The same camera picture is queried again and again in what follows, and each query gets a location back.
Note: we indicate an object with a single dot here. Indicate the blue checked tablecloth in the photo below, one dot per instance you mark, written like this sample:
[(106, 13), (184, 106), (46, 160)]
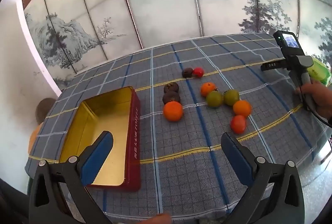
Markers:
[(181, 174)]

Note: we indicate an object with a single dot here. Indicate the orange object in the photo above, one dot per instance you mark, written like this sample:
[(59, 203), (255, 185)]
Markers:
[(35, 137)]

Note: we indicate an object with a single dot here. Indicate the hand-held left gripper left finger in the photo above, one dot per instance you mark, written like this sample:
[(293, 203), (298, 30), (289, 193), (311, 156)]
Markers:
[(97, 159)]

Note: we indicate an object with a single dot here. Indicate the red rectangular tin box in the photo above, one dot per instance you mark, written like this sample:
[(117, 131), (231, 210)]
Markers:
[(103, 115)]

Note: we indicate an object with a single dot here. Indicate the person's right hand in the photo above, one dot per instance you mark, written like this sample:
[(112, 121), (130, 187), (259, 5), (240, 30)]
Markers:
[(321, 99)]

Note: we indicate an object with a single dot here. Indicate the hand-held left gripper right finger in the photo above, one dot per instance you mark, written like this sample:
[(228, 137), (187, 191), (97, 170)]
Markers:
[(236, 159)]

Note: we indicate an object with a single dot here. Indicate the orange mandarin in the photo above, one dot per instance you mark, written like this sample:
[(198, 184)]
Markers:
[(242, 108), (208, 89), (173, 111)]

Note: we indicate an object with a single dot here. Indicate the red round fruit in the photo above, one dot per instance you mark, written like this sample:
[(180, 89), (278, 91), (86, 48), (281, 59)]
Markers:
[(198, 72)]

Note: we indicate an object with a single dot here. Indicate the red-orange round fruit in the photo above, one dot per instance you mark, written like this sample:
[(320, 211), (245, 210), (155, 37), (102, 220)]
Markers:
[(238, 124)]

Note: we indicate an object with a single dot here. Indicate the dark brown passion fruit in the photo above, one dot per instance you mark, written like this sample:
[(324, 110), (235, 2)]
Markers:
[(171, 87), (187, 72), (171, 97)]

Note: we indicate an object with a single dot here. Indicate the green mandarin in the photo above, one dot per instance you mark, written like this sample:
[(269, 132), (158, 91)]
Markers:
[(231, 97), (214, 99)]

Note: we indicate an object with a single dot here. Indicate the brown round stool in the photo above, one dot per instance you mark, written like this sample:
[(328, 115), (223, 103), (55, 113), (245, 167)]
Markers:
[(44, 111)]

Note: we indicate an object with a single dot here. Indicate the ink landscape folding screen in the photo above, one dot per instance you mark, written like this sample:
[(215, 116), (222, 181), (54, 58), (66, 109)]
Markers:
[(160, 6)]

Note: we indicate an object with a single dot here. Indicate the green tissue packet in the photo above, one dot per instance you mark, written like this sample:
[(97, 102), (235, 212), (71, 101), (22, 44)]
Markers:
[(320, 72)]

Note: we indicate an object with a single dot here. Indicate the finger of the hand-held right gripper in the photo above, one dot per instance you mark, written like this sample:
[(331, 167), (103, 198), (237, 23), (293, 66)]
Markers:
[(272, 65)]

